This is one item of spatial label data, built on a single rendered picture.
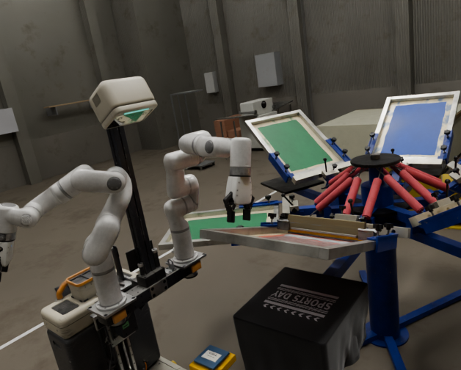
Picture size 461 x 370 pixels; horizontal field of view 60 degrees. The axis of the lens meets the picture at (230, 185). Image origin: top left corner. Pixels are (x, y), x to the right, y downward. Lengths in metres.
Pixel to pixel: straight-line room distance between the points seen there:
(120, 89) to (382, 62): 9.22
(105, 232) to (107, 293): 0.30
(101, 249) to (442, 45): 9.22
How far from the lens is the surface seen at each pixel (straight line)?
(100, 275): 1.72
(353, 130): 7.20
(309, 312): 1.84
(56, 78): 12.34
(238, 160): 1.37
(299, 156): 3.38
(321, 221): 2.04
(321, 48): 11.08
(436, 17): 10.15
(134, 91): 1.61
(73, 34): 12.84
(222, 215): 3.06
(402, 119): 3.76
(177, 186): 1.84
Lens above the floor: 1.99
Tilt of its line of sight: 16 degrees down
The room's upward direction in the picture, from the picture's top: 9 degrees counter-clockwise
